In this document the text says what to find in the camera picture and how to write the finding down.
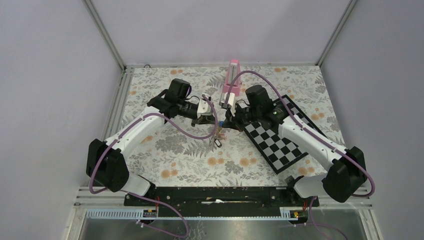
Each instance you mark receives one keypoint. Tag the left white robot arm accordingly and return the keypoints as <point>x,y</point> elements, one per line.
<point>106,162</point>

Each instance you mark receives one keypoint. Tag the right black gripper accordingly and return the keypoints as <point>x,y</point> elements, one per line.
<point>231,124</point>

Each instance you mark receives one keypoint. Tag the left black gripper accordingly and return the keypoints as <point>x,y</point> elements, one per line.
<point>203,119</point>

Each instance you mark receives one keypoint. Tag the floral patterned table mat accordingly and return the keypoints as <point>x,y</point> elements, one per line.
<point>179,156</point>

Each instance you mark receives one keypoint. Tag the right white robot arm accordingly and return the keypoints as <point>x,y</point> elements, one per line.
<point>345,166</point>

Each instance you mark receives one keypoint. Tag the black white chessboard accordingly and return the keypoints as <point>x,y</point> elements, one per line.
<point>279,153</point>

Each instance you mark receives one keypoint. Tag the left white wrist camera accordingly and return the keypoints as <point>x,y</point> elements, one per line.
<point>204,109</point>

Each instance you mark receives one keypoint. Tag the pink metronome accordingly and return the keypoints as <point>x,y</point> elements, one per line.
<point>233,70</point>

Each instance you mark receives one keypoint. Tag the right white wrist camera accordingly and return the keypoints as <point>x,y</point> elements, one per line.
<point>227,100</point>

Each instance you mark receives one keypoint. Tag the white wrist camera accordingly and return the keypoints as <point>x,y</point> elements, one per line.
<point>204,109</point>
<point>227,100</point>

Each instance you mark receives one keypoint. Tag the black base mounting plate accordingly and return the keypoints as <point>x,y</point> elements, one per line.
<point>255,202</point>

